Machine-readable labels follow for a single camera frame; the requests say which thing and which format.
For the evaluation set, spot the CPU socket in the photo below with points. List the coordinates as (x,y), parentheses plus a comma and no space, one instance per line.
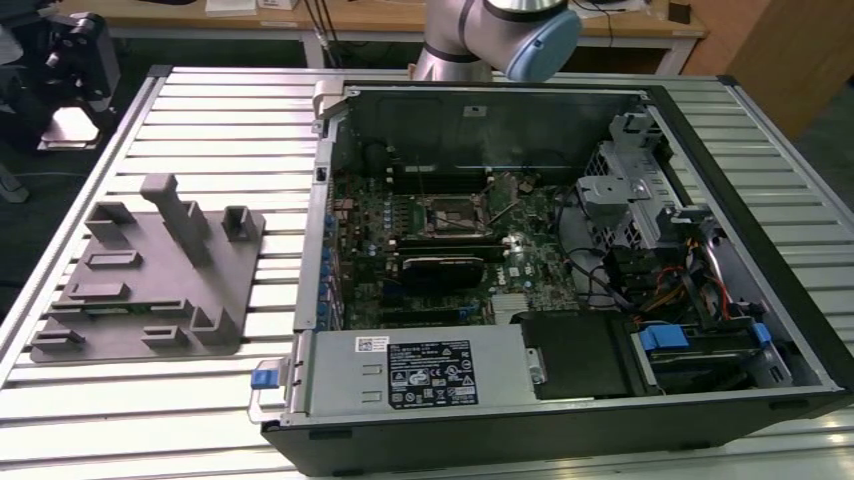
(460,216)

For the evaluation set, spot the black RAM slot white latch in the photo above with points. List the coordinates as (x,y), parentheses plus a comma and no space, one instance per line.
(454,179)
(450,245)
(450,254)
(454,170)

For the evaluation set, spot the hard disk in blue carrier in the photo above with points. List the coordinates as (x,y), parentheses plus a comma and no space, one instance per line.
(663,340)

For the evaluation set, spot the small white labelled box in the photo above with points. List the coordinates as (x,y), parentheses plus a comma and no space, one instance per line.
(276,3)

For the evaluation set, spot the grey metal drive cage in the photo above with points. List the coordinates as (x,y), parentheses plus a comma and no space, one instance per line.
(590,190)

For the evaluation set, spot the short black expansion slot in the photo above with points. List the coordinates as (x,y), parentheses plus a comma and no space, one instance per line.
(420,316)

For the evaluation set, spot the black graphics card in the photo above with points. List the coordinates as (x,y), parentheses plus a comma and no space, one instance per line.
(440,277)

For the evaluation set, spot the grey labelled power supply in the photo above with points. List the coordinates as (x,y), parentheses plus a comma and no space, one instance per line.
(327,360)

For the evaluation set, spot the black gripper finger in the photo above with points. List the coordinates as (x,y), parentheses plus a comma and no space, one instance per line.
(107,75)
(59,75)

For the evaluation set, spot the wooden desk white frame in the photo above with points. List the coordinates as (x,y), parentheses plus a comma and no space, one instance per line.
(254,22)

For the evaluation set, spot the green motherboard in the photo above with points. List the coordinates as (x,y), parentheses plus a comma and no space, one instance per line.
(547,235)

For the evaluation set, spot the green RAM stick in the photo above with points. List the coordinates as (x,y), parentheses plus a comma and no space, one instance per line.
(136,310)

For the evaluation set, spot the silver coin battery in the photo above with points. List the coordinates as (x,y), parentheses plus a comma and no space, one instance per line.
(524,187)

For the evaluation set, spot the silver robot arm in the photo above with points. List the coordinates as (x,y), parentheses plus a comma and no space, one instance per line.
(467,30)

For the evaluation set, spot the metal rear port block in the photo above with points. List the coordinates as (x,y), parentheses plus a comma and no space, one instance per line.
(343,204)

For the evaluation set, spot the silver CPU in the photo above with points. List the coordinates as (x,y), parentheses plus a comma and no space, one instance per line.
(69,125)

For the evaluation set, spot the brown wooden cabinet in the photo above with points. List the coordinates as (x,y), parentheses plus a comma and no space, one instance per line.
(787,60)

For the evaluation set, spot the white cardboard box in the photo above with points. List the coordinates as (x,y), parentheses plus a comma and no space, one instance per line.
(230,5)

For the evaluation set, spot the blue case release latch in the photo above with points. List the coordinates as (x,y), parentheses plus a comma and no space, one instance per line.
(263,378)

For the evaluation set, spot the grey parts rack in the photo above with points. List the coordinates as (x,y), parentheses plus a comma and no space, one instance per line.
(167,300)

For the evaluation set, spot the small black box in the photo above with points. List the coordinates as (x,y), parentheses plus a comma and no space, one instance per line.
(679,12)

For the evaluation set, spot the black open PC case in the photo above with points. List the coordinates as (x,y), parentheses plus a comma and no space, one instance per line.
(467,445)

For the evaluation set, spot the black plastic shroud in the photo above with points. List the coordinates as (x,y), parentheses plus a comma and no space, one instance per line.
(581,355)

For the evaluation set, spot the silver chipset heatsink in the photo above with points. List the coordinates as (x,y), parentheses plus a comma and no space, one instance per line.
(508,306)

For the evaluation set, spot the grey metal stand foot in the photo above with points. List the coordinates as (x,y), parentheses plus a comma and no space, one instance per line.
(9,187)

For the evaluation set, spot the grey plastic case latch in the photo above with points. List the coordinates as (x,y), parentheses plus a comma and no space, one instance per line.
(328,97)

